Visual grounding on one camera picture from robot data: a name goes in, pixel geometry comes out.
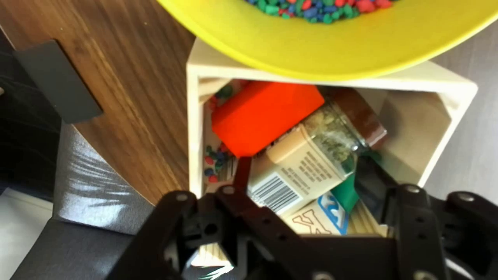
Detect colourful beads in yellow bowl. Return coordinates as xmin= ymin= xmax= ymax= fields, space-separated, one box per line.
xmin=242 ymin=0 xmax=395 ymax=24

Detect black tape patch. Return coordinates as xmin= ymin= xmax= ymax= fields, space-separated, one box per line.
xmin=14 ymin=38 xmax=104 ymax=124

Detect light wooden box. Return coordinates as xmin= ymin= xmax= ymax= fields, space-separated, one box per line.
xmin=185 ymin=37 xmax=479 ymax=239

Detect orange block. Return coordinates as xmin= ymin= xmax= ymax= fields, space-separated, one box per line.
xmin=208 ymin=80 xmax=326 ymax=159

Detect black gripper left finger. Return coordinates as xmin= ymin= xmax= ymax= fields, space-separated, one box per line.
xmin=105 ymin=153 xmax=255 ymax=280

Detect yellow bowl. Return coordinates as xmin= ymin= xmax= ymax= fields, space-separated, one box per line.
xmin=155 ymin=0 xmax=498 ymax=82

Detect blue white printed card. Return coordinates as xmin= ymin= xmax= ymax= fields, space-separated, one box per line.
xmin=281 ymin=191 xmax=350 ymax=237

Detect green plastic piece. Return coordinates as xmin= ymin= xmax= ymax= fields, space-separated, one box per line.
xmin=330 ymin=172 xmax=361 ymax=214

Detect loose beads in box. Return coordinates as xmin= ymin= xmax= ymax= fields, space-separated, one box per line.
xmin=202 ymin=142 xmax=235 ymax=184

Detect spice jar brown lid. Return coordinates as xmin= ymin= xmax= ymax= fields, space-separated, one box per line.
xmin=246 ymin=83 xmax=389 ymax=215

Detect bundle of wooden sticks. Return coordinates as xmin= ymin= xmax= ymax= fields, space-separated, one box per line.
xmin=344 ymin=200 xmax=392 ymax=239

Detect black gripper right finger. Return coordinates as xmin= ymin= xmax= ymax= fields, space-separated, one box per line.
xmin=361 ymin=159 xmax=448 ymax=280

